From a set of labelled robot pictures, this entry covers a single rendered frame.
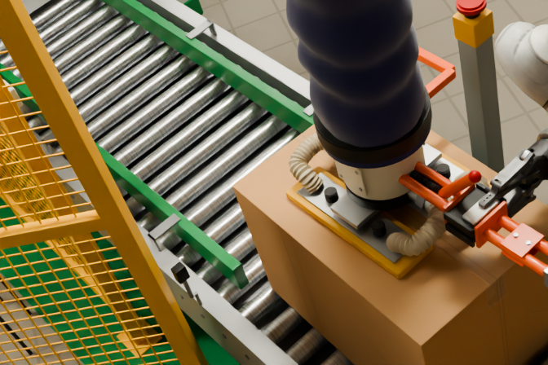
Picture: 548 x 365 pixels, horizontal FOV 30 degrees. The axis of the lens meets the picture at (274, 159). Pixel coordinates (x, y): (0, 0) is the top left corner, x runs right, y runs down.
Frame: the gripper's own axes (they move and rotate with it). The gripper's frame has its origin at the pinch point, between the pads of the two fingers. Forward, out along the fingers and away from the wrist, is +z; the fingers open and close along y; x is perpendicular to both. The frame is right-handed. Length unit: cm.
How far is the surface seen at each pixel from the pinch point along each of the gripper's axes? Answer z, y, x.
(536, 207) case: -15.9, 12.6, 0.7
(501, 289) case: 1.5, 16.8, -4.9
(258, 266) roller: 17, 54, 64
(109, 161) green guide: 24, 45, 118
